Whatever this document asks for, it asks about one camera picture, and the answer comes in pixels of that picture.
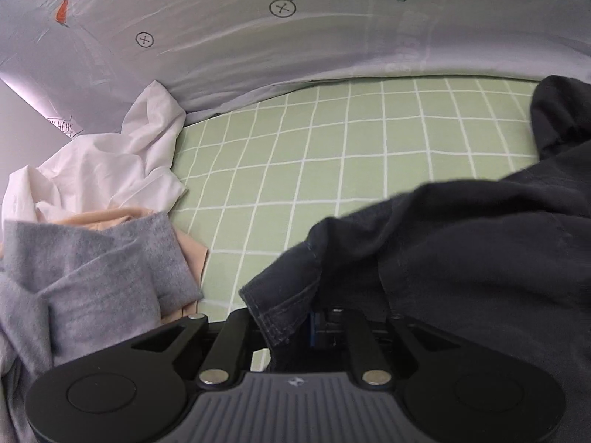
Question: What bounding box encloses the dark navy garment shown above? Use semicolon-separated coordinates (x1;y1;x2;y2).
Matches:
239;76;590;442

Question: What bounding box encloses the grey knit garment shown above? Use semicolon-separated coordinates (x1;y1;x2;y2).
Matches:
0;211;205;443

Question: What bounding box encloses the white garment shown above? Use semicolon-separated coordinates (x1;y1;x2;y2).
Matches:
1;81;186;230

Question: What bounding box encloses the grey carrot print sheet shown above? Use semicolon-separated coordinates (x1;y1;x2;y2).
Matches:
1;0;590;133

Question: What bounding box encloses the beige garment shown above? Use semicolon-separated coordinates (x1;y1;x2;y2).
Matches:
0;207;211;329

